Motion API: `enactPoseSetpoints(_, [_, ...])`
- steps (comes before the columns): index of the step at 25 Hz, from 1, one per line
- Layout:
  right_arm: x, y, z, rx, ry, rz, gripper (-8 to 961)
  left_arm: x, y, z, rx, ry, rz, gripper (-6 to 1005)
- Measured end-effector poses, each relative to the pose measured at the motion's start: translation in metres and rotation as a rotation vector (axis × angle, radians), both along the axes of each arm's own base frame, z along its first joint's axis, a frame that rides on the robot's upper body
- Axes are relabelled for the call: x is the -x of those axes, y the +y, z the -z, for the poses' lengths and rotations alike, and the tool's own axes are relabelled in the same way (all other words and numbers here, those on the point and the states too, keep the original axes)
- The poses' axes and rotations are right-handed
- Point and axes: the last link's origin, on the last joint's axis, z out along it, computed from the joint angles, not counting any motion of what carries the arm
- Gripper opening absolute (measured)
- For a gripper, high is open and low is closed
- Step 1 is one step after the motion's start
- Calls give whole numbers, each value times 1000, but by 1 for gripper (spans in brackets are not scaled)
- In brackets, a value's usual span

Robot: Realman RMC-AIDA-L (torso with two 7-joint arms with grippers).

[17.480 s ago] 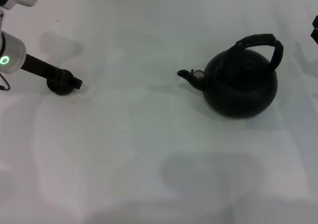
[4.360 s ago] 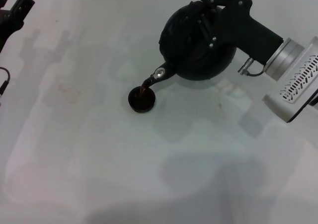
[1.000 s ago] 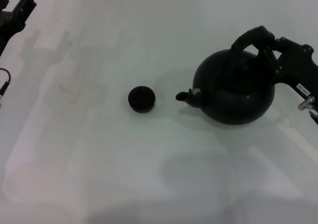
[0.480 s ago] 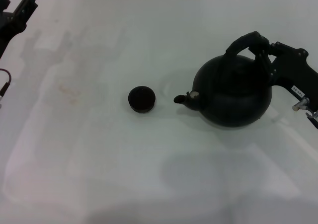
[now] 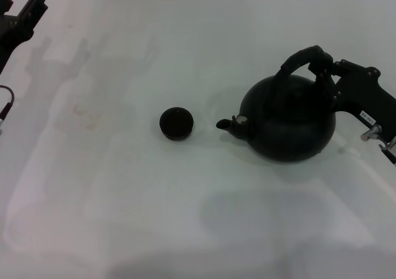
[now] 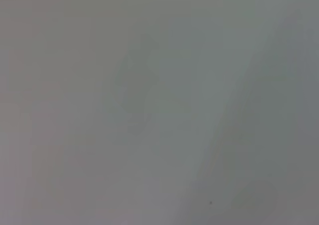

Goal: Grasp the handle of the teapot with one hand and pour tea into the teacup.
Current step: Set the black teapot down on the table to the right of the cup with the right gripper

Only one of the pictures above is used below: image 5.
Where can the black round teapot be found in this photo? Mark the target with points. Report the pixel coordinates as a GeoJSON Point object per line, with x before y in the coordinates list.
{"type": "Point", "coordinates": [287, 127]}

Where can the small black teacup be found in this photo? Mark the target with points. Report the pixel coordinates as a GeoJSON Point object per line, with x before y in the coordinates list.
{"type": "Point", "coordinates": [176, 123]}

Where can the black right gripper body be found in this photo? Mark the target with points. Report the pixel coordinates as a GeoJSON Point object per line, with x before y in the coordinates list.
{"type": "Point", "coordinates": [368, 99]}

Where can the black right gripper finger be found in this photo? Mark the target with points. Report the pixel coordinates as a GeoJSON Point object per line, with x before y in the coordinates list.
{"type": "Point", "coordinates": [355, 69]}
{"type": "Point", "coordinates": [329, 88]}

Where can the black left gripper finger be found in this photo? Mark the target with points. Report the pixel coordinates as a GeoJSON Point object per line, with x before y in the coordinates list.
{"type": "Point", "coordinates": [5, 3]}
{"type": "Point", "coordinates": [34, 10]}

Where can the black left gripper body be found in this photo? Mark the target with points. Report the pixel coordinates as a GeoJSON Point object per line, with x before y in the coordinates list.
{"type": "Point", "coordinates": [10, 37]}

